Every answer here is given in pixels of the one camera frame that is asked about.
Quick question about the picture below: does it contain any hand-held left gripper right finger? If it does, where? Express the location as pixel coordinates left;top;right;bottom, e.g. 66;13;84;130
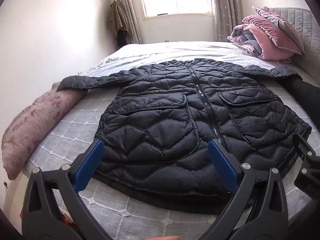
200;139;297;240

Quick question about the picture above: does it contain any pink velvet pillow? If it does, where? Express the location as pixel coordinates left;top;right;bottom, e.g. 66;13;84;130
241;15;303;56

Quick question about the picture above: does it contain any black cloth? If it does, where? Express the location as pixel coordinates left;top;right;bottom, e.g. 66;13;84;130
284;76;320;133

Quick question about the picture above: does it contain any grey patterned curtain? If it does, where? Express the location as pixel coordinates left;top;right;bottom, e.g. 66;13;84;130
112;0;140;44
211;0;244;42

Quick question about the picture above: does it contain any orange object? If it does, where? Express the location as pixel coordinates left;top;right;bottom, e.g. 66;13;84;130
21;204;77;227

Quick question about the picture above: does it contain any grey satin pillow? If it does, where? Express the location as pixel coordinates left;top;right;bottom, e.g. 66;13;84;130
251;6;306;54

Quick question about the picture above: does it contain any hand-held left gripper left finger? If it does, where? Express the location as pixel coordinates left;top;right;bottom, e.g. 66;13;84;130
22;139;111;240

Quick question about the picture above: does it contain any pink floral pillow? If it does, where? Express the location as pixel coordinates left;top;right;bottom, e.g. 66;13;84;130
1;87;88;181

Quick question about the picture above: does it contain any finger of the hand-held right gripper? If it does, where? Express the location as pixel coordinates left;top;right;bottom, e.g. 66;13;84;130
292;132;320;171

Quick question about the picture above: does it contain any grey quilted headboard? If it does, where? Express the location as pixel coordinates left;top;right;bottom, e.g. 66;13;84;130
267;7;320;80

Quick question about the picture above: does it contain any folded pink comforter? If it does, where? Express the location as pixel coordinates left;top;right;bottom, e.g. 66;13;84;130
226;24;293;63

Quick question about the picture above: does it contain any black quilted jacket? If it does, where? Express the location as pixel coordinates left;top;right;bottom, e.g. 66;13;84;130
57;58;312;215

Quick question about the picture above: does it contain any hanging brown coat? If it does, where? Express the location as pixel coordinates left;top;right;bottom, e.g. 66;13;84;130
108;0;130;48

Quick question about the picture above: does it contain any bed with grey bedspread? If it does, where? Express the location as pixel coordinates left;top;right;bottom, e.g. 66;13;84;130
7;41;320;240

